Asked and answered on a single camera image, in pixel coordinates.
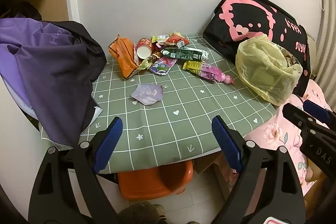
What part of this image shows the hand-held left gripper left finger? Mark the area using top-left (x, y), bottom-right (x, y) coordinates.
top-left (28, 116), bottom-right (124, 224)

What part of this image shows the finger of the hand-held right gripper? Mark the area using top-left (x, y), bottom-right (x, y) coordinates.
top-left (282, 103), bottom-right (319, 135)
top-left (302, 100), bottom-right (336, 127)

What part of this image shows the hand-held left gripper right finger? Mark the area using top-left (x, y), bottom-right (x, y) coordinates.
top-left (211, 115), bottom-right (306, 224)

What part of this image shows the yellow plastic bag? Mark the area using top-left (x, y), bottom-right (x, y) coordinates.
top-left (235, 35), bottom-right (302, 106)

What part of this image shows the pale purple pouch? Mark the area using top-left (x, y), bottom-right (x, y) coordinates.
top-left (131, 83), bottom-right (164, 105)

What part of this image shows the yellow snack wrapper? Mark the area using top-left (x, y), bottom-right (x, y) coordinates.
top-left (183, 60), bottom-right (210, 75)

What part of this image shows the orange snack wrapper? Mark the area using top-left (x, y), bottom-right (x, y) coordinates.
top-left (108, 34), bottom-right (139, 79)

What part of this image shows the green and white snack wrapper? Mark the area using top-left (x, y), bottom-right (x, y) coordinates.
top-left (161, 47), bottom-right (209, 61)

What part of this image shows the pink cartoon pouch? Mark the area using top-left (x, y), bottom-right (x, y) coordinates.
top-left (149, 57), bottom-right (177, 75)

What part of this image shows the red paper cup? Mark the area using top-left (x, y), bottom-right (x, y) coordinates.
top-left (133, 38), bottom-right (153, 60)

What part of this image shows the red snack wrapper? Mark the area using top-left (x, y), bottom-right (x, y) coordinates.
top-left (165, 32), bottom-right (190, 48)

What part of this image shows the yellow-green snack wrapper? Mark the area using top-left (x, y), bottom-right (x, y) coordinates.
top-left (151, 34), bottom-right (171, 50)

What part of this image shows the person's right forearm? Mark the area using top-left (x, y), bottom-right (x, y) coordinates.
top-left (302, 161), bottom-right (324, 197)

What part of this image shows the pink floral blanket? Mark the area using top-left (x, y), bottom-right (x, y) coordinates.
top-left (244, 80), bottom-right (334, 197)

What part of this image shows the cardboard box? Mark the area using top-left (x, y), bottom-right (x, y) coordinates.
top-left (193, 154), bottom-right (223, 174)

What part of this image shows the orange plastic stool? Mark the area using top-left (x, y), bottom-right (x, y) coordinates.
top-left (117, 160), bottom-right (194, 200)

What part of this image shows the green checked tablecloth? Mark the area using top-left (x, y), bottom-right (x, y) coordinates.
top-left (39, 34), bottom-right (277, 171)

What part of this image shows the pink caterpillar toy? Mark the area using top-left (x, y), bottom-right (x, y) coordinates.
top-left (201, 63), bottom-right (235, 85)

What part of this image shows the brown fuzzy slipper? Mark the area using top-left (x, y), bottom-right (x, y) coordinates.
top-left (154, 204), bottom-right (166, 219)
top-left (118, 202), bottom-right (158, 224)

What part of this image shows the white ribbed curtain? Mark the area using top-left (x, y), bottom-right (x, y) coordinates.
top-left (315, 0), bottom-right (336, 98)

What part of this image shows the purple and black jacket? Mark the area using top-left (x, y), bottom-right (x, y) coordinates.
top-left (0, 1), bottom-right (108, 148)

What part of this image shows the black bag pink cat print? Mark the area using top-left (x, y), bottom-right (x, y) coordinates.
top-left (203, 0), bottom-right (311, 97)

